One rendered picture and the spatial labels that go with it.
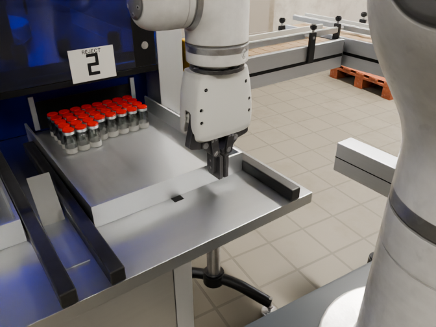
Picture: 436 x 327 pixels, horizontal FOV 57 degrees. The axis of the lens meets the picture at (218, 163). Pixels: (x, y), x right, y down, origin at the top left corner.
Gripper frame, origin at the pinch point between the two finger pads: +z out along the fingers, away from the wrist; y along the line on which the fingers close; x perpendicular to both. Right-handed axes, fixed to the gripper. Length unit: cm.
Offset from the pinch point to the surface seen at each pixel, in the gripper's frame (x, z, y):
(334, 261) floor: -34, 92, -86
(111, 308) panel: -31, 52, 12
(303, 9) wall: -236, 26, -271
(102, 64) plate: -29.8, -9.9, 5.3
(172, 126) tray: -23.6, 3.5, -5.5
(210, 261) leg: -47, 71, -30
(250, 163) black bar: 0.0, 2.2, -6.6
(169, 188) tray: -1.5, 2.3, 7.9
